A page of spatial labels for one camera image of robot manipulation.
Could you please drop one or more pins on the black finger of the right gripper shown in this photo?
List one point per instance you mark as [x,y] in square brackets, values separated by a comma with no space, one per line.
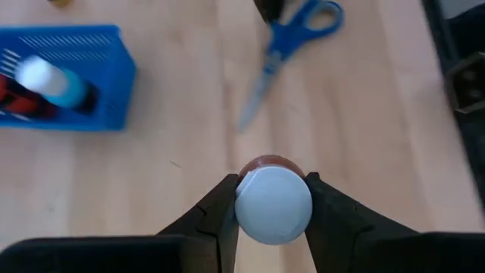
[269,9]

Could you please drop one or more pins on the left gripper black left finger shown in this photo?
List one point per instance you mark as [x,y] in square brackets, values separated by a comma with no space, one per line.
[204,227]

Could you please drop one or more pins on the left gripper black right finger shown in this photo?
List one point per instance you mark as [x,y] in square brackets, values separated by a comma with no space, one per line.
[341,227]

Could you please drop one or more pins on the brown paint bottle white cap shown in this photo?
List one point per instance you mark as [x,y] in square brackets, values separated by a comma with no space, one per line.
[273,204]

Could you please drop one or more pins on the blue paint bottle white cap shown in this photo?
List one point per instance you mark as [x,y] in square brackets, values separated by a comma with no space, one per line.
[41,76]

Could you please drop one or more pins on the blue slotted plastic basket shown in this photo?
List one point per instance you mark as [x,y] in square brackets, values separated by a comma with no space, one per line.
[110,95]

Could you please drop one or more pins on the black metal table frame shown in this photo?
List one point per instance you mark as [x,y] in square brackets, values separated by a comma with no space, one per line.
[466,87]

